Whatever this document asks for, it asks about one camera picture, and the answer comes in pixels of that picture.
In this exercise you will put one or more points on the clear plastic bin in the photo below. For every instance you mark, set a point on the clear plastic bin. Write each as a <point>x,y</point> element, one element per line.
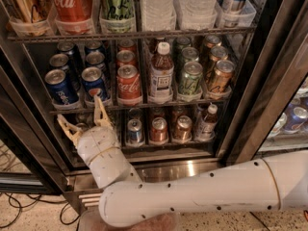
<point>90,220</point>

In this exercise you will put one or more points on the green lacroix can front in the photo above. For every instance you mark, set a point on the green lacroix can front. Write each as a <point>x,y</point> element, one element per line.
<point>191,76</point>

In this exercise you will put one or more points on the wire shelf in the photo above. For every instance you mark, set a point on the wire shelf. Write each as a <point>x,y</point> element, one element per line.
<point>133,35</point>
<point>141,106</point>

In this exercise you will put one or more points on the red coca-cola can middle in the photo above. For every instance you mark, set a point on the red coca-cola can middle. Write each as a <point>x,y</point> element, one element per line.
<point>124,57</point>

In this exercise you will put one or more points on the upper wire shelf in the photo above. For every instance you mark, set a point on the upper wire shelf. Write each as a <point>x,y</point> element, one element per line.
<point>133,35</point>

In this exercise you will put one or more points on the red coca-cola can front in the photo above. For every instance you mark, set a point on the red coca-cola can front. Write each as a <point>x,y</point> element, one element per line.
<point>128,82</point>

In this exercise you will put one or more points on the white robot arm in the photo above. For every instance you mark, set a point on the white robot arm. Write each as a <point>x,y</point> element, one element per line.
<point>274,183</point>

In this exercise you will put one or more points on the blue pepsi can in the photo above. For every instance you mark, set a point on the blue pepsi can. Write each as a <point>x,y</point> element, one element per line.
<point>60,87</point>
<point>96,59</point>
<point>94,83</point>
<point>62,61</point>

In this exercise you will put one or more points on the orange lacroix can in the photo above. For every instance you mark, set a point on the orange lacroix can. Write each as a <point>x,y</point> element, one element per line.
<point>221,76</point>
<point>218,53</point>

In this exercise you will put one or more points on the blue can right fridge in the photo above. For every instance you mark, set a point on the blue can right fridge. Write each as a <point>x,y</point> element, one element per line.
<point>296,117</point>

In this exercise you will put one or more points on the red can bottom shelf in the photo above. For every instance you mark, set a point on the red can bottom shelf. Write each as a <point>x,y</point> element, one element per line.
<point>158,130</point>

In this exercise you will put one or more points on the green lacroix can middle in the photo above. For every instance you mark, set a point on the green lacroix can middle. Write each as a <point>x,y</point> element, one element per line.
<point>189,54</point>

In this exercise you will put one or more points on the large coca-cola can top shelf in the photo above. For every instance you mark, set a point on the large coca-cola can top shelf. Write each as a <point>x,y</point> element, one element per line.
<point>73,10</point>

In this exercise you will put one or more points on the blue pepsi can middle left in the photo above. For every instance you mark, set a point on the blue pepsi can middle left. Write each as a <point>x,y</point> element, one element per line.
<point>62,61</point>

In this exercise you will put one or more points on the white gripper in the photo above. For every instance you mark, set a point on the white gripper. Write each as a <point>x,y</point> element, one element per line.
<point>95,141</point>

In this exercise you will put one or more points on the orange lacroix can front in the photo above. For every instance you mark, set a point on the orange lacroix can front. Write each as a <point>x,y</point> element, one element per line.
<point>221,76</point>

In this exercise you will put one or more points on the middle wire shelf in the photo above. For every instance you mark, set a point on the middle wire shelf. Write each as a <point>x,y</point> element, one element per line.
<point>141,106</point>

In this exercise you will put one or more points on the orange lacroix can middle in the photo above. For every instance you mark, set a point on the orange lacroix can middle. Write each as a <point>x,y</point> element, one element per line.
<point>218,53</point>

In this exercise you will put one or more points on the clear water bottle top right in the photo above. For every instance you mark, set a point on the clear water bottle top right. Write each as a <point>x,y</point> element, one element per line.
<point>195,14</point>

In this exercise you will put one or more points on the red coca-cola can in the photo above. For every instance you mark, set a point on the red coca-cola can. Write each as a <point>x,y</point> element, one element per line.
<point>128,82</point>
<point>124,57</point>

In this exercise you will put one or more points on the clear water bottle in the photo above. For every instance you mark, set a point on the clear water bottle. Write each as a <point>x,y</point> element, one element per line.
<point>157,15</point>
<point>195,14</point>

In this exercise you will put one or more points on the steel fridge base grille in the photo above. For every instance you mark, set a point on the steel fridge base grille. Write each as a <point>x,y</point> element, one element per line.
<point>82,188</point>

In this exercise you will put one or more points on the brown tea bottle white cap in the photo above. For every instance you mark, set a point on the brown tea bottle white cap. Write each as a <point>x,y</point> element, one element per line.
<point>161,71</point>

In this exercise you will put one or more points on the orange can bottom shelf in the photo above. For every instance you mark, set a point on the orange can bottom shelf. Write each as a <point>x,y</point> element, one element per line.
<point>183,128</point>

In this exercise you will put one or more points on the blue can bottom shelf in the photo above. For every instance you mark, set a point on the blue can bottom shelf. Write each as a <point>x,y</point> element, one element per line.
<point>134,127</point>

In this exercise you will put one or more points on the gold can top shelf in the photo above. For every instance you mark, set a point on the gold can top shelf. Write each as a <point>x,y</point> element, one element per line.
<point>29,11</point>

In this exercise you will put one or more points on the green lacroix can top shelf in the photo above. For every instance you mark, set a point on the green lacroix can top shelf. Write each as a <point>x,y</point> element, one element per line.
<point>117,9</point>

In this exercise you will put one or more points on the tea bottle bottom shelf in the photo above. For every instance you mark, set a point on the tea bottle bottom shelf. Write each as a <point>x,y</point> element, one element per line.
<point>206,123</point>

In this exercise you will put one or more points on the blue pepsi can front left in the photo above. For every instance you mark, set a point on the blue pepsi can front left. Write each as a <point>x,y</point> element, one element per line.
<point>60,87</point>

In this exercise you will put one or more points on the clear water bottle top left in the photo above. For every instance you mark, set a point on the clear water bottle top left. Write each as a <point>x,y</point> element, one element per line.
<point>157,15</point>

